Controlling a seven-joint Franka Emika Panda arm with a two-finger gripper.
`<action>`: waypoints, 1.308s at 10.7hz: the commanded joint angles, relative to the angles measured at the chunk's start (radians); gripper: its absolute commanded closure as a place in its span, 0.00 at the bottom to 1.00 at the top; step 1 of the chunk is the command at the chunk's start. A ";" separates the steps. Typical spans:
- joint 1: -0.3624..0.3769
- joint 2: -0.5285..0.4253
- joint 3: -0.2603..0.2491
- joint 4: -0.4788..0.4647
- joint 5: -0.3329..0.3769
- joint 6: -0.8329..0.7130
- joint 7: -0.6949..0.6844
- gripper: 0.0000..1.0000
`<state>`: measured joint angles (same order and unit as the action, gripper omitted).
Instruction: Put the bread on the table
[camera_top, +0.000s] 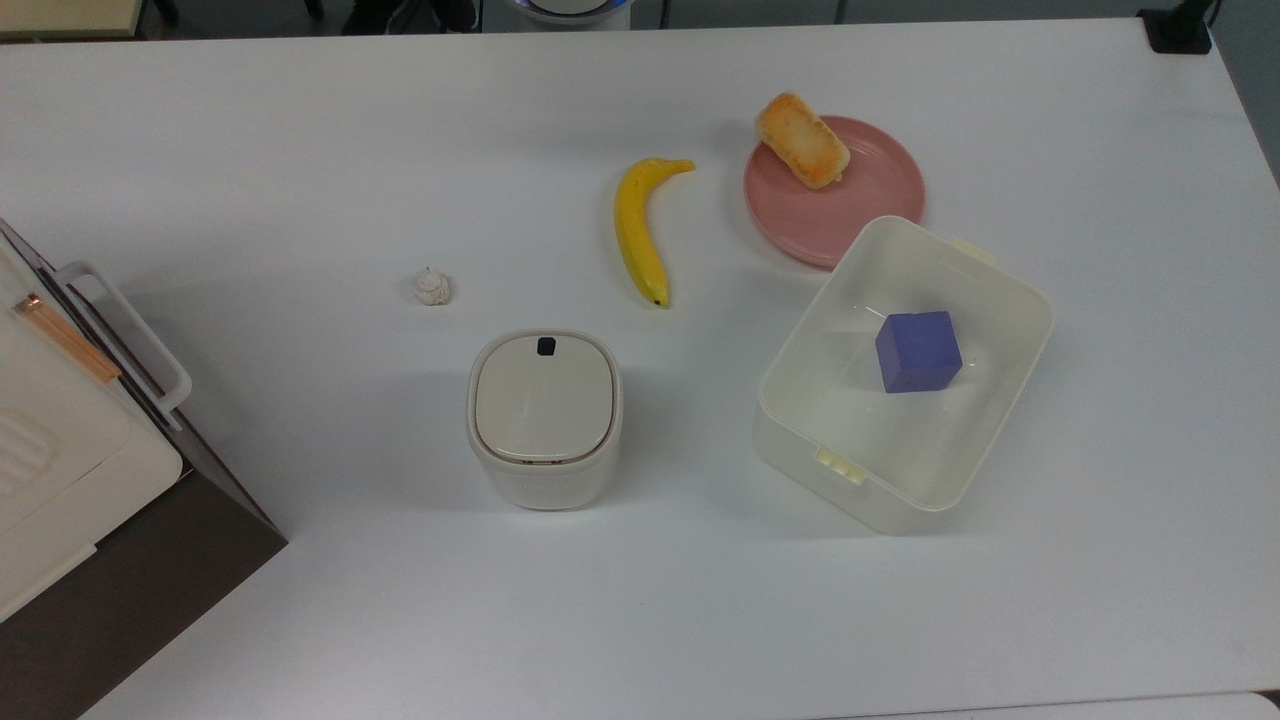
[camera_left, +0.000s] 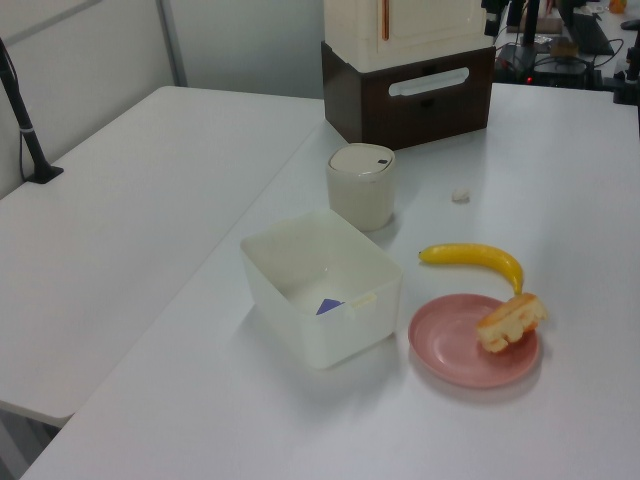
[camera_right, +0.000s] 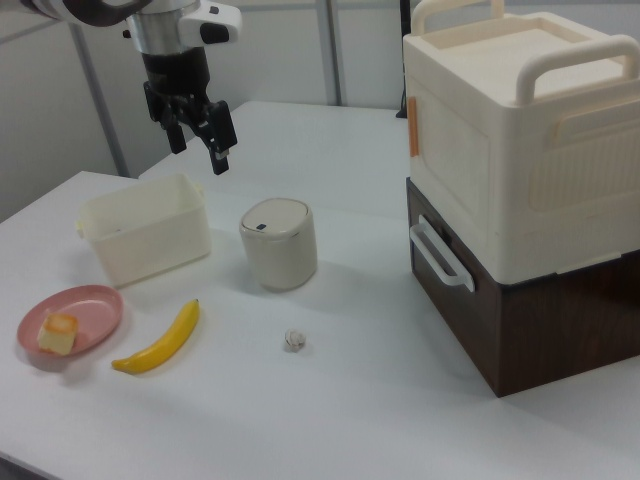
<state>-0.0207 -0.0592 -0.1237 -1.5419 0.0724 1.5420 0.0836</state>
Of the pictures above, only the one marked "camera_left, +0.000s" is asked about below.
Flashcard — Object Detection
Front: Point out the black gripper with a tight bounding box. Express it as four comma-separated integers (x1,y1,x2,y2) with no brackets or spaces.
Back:
480,0,525,37

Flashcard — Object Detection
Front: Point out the black monitor stand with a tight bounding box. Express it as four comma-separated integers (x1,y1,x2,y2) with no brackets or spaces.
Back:
497,0,592,87

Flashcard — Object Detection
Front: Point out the small brown cardboard box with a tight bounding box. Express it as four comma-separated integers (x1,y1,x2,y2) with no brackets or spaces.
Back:
549,37,580,57

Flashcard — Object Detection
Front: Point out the cream toy cabinet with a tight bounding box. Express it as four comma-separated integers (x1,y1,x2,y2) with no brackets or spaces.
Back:
323,0,497,72

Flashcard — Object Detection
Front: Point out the black keyboard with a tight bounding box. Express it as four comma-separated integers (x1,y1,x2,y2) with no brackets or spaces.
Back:
568,11,615,56

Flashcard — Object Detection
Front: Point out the brown drawer box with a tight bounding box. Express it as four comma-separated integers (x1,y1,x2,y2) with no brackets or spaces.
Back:
320,40,496,152

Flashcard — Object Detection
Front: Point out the black clamp device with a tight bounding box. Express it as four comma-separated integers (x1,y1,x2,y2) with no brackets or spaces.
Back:
610,43,640,106

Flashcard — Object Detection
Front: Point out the beige mini trash can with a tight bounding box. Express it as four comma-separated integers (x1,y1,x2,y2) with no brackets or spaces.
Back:
325,142,397,233

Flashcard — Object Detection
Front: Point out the yellow banana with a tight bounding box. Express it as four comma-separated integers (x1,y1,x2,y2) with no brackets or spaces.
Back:
418,242,525,296

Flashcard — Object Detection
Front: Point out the pink round plate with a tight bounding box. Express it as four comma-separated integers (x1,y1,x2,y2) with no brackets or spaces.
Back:
407,293,541,390

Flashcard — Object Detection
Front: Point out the purple card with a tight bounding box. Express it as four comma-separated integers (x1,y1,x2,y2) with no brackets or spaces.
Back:
315,297,348,317

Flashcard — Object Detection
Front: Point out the white plastic storage bin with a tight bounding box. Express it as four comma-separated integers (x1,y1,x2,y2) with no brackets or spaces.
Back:
239,208,404,371

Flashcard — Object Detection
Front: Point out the black clamp pole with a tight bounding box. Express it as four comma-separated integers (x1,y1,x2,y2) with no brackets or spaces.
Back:
0,37,65,185

